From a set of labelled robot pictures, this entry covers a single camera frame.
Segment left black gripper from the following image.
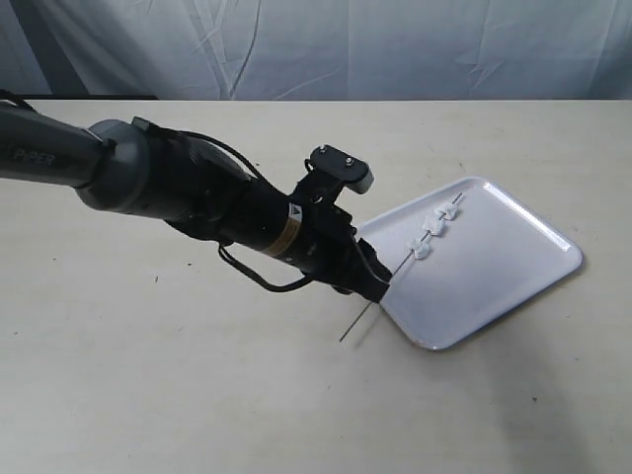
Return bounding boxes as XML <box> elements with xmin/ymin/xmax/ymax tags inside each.
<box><xmin>288</xmin><ymin>202</ymin><xmax>391</xmax><ymax>303</ymax></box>

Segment white foam piece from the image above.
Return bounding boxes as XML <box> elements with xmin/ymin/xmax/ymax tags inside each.
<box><xmin>408</xmin><ymin>238</ymin><xmax>431</xmax><ymax>261</ymax></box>
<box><xmin>422</xmin><ymin>215</ymin><xmax>445</xmax><ymax>237</ymax></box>
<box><xmin>434</xmin><ymin>201</ymin><xmax>458</xmax><ymax>221</ymax></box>

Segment thin metal skewer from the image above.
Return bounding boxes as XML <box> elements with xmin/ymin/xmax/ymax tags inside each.
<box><xmin>339</xmin><ymin>193</ymin><xmax>465</xmax><ymax>343</ymax></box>

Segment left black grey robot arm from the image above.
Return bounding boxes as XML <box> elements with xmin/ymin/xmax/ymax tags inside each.
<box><xmin>1</xmin><ymin>92</ymin><xmax>392</xmax><ymax>302</ymax></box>

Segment white rectangular plastic tray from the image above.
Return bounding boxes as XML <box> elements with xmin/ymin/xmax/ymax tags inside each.
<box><xmin>358</xmin><ymin>177</ymin><xmax>583</xmax><ymax>351</ymax></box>

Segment grey fabric backdrop curtain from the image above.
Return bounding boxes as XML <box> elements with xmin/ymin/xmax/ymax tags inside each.
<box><xmin>1</xmin><ymin>0</ymin><xmax>631</xmax><ymax>101</ymax></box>

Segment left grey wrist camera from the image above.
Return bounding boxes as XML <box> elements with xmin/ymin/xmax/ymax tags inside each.
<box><xmin>305</xmin><ymin>144</ymin><xmax>374</xmax><ymax>203</ymax></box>

